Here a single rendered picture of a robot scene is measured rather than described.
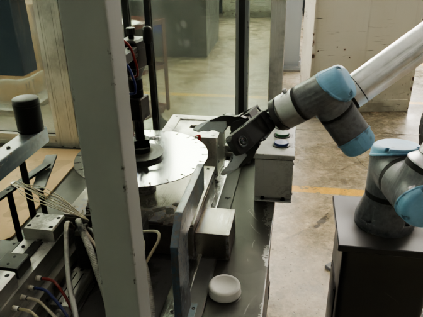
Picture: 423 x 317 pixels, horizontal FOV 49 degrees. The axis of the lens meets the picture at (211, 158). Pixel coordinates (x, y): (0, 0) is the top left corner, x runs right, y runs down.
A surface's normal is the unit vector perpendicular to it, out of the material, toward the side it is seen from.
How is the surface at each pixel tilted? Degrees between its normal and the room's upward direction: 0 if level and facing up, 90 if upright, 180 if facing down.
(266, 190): 90
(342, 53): 92
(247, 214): 0
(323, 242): 0
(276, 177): 90
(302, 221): 0
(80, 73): 90
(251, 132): 60
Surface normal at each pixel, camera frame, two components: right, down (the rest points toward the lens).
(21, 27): 0.98, 0.06
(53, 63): -0.18, 0.43
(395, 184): -0.95, -0.25
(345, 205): -0.02, -0.90
